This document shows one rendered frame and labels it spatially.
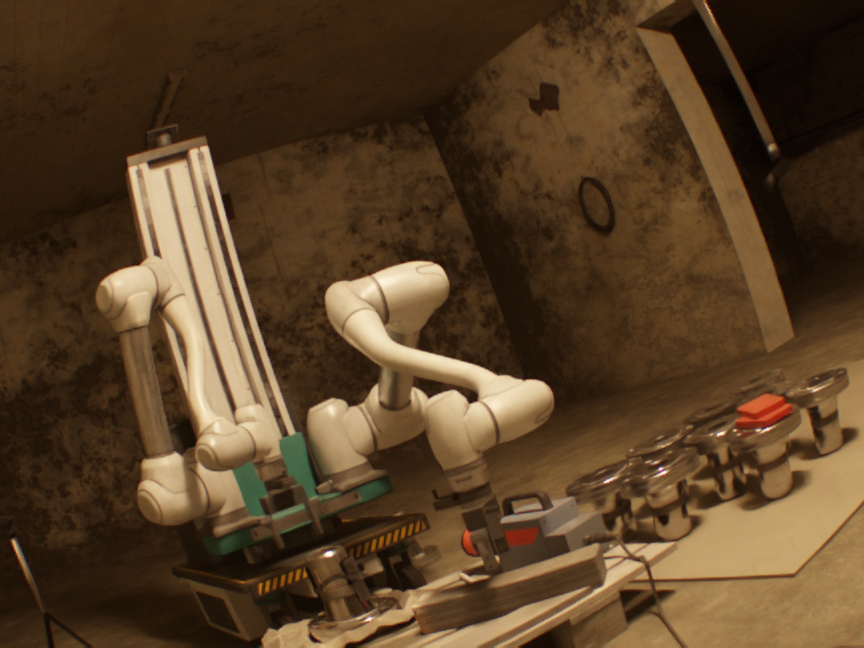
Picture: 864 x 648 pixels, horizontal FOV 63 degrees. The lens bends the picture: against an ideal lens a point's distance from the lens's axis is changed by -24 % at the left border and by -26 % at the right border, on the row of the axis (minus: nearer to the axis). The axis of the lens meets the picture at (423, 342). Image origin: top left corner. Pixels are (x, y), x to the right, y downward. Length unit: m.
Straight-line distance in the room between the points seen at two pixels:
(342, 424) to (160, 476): 0.69
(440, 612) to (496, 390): 0.53
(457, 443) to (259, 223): 5.74
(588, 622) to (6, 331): 5.91
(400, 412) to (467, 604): 0.96
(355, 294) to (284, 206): 5.32
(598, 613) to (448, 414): 0.58
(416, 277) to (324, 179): 5.48
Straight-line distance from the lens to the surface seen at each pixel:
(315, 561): 2.20
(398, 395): 2.70
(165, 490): 2.44
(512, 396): 1.94
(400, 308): 2.33
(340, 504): 2.75
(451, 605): 2.00
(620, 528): 2.66
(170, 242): 2.96
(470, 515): 1.90
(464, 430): 1.89
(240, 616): 2.74
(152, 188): 3.01
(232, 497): 2.61
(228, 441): 2.26
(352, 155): 7.96
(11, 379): 7.00
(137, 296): 2.44
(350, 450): 2.78
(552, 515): 2.19
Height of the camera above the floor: 0.76
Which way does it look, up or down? 1 degrees up
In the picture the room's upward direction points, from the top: 20 degrees counter-clockwise
